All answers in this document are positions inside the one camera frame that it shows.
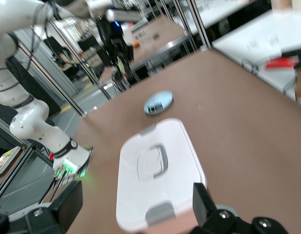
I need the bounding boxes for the white lunch box grey clips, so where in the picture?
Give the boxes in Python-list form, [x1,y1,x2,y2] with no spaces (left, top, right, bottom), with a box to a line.
[115,117,207,233]

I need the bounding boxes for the aluminium frame post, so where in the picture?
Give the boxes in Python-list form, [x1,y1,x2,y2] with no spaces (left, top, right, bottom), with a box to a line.
[174,0,213,53]

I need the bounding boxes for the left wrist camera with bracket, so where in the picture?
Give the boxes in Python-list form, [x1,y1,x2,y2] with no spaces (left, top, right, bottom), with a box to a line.
[105,8,142,25]

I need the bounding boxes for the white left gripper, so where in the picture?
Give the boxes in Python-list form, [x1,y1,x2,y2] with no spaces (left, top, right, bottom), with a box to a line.
[96,20,134,81]

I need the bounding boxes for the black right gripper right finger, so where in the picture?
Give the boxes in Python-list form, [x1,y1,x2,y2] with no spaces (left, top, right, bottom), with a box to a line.
[189,182,291,234]

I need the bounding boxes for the white work table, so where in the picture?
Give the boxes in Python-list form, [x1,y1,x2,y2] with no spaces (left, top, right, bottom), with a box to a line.
[211,9,301,100]

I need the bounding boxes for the light blue round plate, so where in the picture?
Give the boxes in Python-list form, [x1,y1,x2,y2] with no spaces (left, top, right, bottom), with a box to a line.
[143,90,174,116]

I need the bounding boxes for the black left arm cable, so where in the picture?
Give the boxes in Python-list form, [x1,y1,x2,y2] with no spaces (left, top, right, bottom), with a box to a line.
[26,0,61,64]

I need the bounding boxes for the red flat object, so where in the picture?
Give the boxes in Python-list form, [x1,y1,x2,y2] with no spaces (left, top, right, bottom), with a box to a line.
[265,57,299,71]

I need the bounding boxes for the colourful book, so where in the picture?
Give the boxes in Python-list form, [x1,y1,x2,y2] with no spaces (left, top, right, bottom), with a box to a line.
[0,145,22,180]

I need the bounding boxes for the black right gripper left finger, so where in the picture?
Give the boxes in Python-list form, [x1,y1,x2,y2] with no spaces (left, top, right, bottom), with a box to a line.
[0,180,83,234]

